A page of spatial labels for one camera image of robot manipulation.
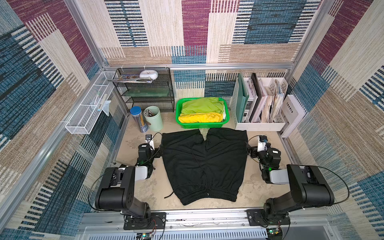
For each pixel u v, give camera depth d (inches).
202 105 41.4
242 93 34.4
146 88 42.6
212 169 35.3
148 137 32.0
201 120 40.2
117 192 17.6
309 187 17.8
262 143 30.6
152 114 38.7
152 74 35.1
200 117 39.8
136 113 37.0
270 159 28.1
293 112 36.9
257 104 35.9
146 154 28.3
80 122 27.6
